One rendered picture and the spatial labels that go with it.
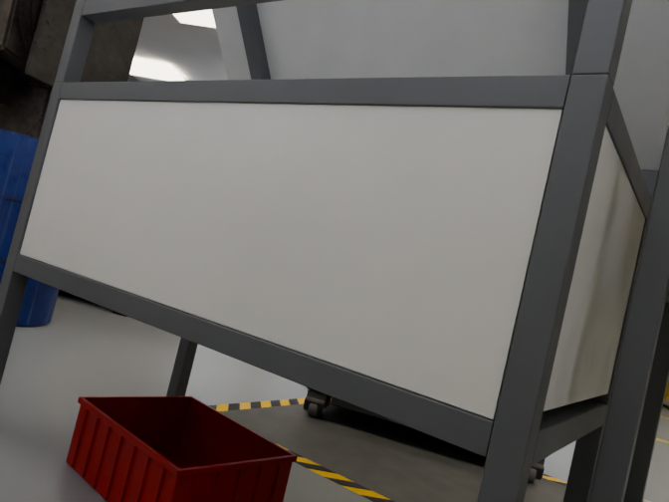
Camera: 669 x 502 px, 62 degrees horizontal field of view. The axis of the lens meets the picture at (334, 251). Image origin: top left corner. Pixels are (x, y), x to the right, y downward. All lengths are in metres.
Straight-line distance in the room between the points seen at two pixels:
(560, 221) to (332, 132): 0.35
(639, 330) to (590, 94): 0.30
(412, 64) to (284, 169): 0.62
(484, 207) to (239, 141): 0.44
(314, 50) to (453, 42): 0.40
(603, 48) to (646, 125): 0.56
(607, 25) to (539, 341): 0.36
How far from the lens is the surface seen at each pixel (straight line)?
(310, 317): 0.78
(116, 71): 5.05
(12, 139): 2.65
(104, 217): 1.18
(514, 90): 0.72
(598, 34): 0.73
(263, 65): 1.66
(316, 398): 2.09
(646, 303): 0.80
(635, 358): 0.80
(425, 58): 1.38
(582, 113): 0.69
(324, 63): 1.54
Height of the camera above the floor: 0.51
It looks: 3 degrees up
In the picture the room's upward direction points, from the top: 13 degrees clockwise
